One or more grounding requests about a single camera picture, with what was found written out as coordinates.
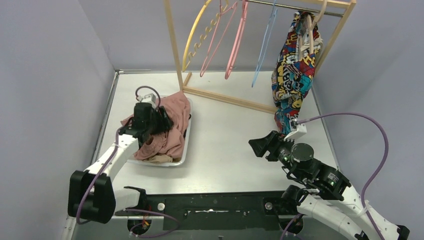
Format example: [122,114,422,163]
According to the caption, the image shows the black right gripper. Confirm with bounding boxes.
[248,129,305,180]

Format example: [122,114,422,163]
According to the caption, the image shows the pink shorts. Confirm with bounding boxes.
[116,91,191,164]

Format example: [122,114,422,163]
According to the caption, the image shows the beige shorts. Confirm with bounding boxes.
[143,155,174,164]

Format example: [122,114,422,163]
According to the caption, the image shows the yellow wire hanger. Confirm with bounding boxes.
[181,0,230,72]

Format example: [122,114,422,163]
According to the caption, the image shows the light blue hanger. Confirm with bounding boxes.
[251,0,278,88]

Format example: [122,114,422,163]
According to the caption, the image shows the thin pink wire hanger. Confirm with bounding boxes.
[199,0,238,78]

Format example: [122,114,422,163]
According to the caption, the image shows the black shorts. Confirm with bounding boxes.
[182,113,192,141]

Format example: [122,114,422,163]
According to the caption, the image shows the thick pink plastic hanger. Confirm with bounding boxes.
[224,0,249,80]

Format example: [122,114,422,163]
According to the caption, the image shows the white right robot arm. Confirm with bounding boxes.
[248,130,410,240]

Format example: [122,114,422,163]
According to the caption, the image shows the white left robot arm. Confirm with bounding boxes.
[67,102,174,225]

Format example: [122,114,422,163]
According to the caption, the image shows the colourful comic print shorts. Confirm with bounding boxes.
[271,11,321,135]

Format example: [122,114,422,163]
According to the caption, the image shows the wooden hanger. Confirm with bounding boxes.
[298,0,328,61]

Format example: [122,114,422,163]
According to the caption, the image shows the white plastic basket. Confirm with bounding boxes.
[128,93,192,167]

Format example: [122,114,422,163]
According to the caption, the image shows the wooden clothes rack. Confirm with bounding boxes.
[163,0,357,113]

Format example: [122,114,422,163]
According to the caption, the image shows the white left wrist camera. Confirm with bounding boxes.
[136,93,158,108]

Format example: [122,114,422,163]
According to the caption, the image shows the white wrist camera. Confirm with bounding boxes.
[136,93,158,108]
[284,119,307,142]

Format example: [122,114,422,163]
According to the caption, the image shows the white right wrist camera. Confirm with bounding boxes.
[284,119,307,142]

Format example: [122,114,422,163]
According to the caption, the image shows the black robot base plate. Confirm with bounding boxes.
[144,191,297,231]

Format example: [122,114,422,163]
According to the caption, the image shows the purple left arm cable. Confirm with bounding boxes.
[75,85,181,239]

